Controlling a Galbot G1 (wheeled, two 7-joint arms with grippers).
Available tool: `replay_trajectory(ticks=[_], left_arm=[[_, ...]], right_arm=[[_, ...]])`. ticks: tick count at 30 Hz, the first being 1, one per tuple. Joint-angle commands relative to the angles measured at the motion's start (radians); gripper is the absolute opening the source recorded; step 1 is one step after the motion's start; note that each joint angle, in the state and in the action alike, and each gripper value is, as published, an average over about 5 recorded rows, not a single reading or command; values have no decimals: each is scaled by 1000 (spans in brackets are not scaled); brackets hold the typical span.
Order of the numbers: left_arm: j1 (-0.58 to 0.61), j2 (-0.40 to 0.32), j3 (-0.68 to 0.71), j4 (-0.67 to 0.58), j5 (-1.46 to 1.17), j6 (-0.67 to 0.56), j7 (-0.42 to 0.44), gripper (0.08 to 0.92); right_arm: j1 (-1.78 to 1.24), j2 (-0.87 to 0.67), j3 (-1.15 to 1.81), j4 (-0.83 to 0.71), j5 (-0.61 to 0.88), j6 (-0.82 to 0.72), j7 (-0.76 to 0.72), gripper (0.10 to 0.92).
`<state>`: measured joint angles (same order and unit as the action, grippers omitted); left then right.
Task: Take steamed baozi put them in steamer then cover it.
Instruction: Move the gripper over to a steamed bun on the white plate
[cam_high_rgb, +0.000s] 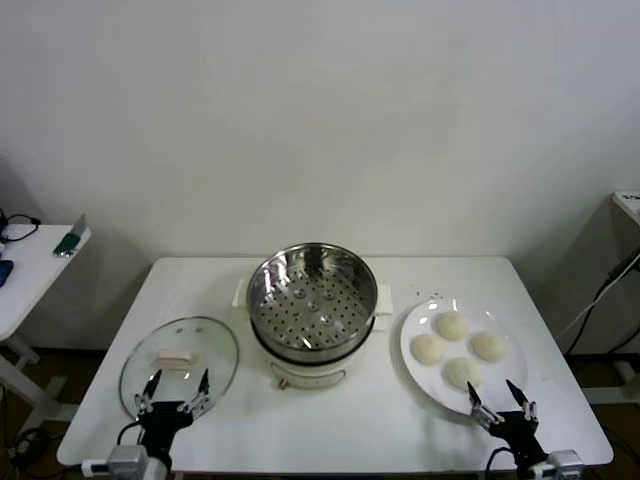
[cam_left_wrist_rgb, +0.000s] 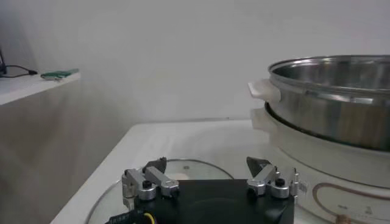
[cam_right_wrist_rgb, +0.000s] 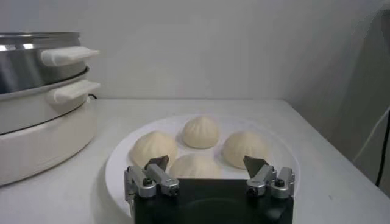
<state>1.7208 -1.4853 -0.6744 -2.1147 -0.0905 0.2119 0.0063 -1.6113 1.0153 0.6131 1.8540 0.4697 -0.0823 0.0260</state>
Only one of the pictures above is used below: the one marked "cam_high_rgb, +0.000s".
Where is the white side cabinet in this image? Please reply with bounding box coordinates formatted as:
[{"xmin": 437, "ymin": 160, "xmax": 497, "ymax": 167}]
[{"xmin": 562, "ymin": 191, "xmax": 640, "ymax": 406}]

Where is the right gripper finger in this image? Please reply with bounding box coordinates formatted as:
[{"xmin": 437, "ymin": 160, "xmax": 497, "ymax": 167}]
[
  {"xmin": 466, "ymin": 381, "xmax": 504, "ymax": 430},
  {"xmin": 505, "ymin": 378, "xmax": 541, "ymax": 425}
]

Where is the white round plate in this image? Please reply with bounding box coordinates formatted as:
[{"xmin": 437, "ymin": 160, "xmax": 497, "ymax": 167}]
[{"xmin": 399, "ymin": 298, "xmax": 529, "ymax": 416}]

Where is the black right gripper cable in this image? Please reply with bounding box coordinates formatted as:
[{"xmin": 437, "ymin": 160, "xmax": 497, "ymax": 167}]
[{"xmin": 487, "ymin": 447, "xmax": 521, "ymax": 480}]

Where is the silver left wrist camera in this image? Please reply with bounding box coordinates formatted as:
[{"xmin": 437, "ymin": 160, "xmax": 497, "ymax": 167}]
[{"xmin": 81, "ymin": 446, "xmax": 151, "ymax": 480}]

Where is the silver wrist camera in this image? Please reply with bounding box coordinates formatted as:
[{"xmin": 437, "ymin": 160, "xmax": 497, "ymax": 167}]
[
  {"xmin": 529, "ymin": 449, "xmax": 585, "ymax": 480},
  {"xmin": 81, "ymin": 446, "xmax": 151, "ymax": 480}
]

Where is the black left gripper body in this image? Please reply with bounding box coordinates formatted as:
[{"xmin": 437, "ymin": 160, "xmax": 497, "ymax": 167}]
[{"xmin": 141, "ymin": 399, "xmax": 196, "ymax": 464}]

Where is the green white flat packet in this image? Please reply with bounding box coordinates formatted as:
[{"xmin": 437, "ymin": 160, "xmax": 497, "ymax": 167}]
[{"xmin": 53, "ymin": 213, "xmax": 91, "ymax": 259}]

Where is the white steamed baozi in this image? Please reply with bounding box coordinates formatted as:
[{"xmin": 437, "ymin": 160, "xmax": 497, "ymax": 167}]
[
  {"xmin": 444, "ymin": 356, "xmax": 485, "ymax": 390},
  {"xmin": 470, "ymin": 330, "xmax": 508, "ymax": 362},
  {"xmin": 434, "ymin": 312, "xmax": 470, "ymax": 343},
  {"xmin": 410, "ymin": 333, "xmax": 446, "ymax": 365}
]

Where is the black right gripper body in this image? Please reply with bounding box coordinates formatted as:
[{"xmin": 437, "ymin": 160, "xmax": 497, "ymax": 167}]
[{"xmin": 488, "ymin": 410, "xmax": 549, "ymax": 466}]

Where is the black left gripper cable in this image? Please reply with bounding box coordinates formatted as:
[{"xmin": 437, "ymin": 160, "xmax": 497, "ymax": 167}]
[{"xmin": 116, "ymin": 422, "xmax": 146, "ymax": 449}]

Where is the black power adapter cable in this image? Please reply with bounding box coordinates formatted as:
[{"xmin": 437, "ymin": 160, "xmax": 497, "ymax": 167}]
[{"xmin": 567, "ymin": 252, "xmax": 640, "ymax": 354}]

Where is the perforated steel steamer basket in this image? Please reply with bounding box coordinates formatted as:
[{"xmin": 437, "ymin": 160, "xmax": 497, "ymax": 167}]
[{"xmin": 232, "ymin": 243, "xmax": 394, "ymax": 354}]

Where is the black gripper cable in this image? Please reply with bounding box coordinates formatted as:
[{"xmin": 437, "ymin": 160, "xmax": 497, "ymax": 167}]
[
  {"xmin": 116, "ymin": 422, "xmax": 146, "ymax": 449},
  {"xmin": 487, "ymin": 447, "xmax": 521, "ymax": 480}
]

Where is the black looped cable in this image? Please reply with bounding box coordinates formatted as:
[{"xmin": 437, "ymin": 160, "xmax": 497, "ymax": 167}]
[{"xmin": 0, "ymin": 212, "xmax": 41, "ymax": 246}]

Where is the black floor cable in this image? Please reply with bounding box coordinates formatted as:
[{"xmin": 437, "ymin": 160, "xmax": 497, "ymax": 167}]
[{"xmin": 0, "ymin": 427, "xmax": 56, "ymax": 459}]

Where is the white side table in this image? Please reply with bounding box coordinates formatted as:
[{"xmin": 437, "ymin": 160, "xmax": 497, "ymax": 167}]
[{"xmin": 0, "ymin": 223, "xmax": 91, "ymax": 426}]

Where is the glass pot lid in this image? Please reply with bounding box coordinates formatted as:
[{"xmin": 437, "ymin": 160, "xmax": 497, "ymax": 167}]
[{"xmin": 118, "ymin": 315, "xmax": 240, "ymax": 424}]

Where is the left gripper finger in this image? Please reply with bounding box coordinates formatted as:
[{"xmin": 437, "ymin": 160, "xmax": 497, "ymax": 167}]
[
  {"xmin": 182, "ymin": 368, "xmax": 214, "ymax": 417},
  {"xmin": 133, "ymin": 369, "xmax": 162, "ymax": 412}
]

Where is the thin white cable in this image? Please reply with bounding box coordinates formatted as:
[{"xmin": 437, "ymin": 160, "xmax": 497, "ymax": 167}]
[{"xmin": 559, "ymin": 287, "xmax": 609, "ymax": 337}]

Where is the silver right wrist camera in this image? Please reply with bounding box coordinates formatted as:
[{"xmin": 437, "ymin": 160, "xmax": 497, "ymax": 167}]
[{"xmin": 529, "ymin": 449, "xmax": 585, "ymax": 480}]

